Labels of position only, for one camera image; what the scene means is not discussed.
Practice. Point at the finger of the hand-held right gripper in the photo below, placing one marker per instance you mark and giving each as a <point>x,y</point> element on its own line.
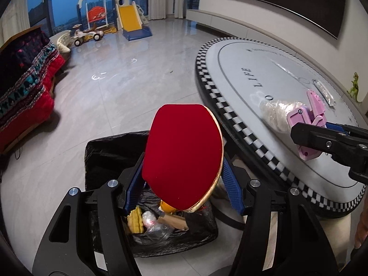
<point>333,126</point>
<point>313,136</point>

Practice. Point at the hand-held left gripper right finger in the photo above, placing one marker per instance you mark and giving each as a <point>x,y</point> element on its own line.
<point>233,189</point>

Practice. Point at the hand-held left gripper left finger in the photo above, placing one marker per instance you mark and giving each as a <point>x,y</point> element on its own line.
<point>135,187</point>

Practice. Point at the purple plastic clip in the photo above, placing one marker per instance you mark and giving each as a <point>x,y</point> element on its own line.
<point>302,118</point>

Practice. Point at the yellow foam sponge stack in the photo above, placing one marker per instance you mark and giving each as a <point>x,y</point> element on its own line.
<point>135,221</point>

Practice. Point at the orange round plastic toy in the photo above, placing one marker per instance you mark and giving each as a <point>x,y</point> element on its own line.
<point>166,207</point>

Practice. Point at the black plastic trash bag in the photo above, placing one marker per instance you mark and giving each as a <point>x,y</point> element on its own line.
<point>109,149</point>

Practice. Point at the clear plastic cup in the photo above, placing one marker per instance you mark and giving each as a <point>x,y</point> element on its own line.
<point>159,231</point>

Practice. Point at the brown cardboard piece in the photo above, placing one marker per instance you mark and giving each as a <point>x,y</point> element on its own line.
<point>175,221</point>

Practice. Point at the red table tennis paddle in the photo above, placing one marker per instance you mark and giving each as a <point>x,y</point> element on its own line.
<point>181,155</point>

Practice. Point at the person's right hand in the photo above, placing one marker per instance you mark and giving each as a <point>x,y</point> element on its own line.
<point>360,230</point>

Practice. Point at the clear plastic tube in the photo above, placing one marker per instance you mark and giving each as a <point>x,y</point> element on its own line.
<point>325,92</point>

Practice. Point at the clear wrapped plastic bundle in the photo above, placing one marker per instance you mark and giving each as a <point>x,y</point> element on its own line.
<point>276,113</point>

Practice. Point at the green toy dinosaur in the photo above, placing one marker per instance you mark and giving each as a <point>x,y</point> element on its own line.
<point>356,87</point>

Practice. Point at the round white checkered-edge table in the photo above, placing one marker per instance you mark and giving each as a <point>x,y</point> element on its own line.
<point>230,72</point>

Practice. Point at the sofa with patterned red blanket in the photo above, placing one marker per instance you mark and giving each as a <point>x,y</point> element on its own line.
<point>26,92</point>

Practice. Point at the white ride-on toy car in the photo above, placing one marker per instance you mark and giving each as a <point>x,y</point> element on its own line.
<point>86,37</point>

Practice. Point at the white woven basket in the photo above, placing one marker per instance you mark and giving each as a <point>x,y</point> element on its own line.
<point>63,44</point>

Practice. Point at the yellow toy slide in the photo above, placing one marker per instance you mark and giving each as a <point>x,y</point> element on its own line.
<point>129,17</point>

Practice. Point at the toy swing set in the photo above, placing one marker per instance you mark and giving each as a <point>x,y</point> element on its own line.
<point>97,14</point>

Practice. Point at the large window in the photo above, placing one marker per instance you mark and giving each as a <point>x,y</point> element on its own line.
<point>63,0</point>

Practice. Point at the sheer white curtain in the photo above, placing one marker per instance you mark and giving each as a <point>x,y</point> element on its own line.
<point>17,20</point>

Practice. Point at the black wall television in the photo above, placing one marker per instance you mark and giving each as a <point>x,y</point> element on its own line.
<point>287,0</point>

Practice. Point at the white low wall cabinet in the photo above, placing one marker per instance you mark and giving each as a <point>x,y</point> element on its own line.
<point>207,17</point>

